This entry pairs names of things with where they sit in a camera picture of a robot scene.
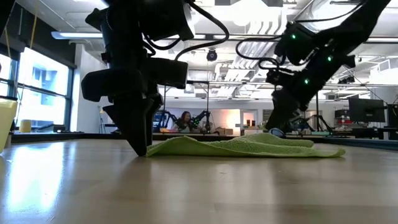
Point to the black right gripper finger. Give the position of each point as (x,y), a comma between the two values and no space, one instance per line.
(293,113)
(276,109)

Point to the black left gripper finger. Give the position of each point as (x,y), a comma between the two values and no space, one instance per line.
(154,112)
(133,130)

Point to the lime green textured towel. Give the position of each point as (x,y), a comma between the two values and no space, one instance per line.
(248,147)

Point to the yellow translucent plastic basket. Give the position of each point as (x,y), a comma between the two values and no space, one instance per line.
(6,124)

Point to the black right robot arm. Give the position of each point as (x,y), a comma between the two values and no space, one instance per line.
(351,28)

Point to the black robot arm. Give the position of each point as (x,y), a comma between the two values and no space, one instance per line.
(164,119)
(202,118)

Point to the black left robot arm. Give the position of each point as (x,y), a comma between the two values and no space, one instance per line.
(124,31)

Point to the blue white round object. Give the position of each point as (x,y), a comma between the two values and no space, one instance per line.
(276,132)

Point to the person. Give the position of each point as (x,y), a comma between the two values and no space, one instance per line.
(185,121)

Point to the brown cardboard box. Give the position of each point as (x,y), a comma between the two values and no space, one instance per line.
(225,131)

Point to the bright window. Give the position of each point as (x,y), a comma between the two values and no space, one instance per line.
(43,74)

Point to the yellow cylindrical bin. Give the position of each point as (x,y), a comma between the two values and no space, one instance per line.
(25,126)

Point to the black aluminium table frame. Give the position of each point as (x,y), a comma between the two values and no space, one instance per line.
(77,136)

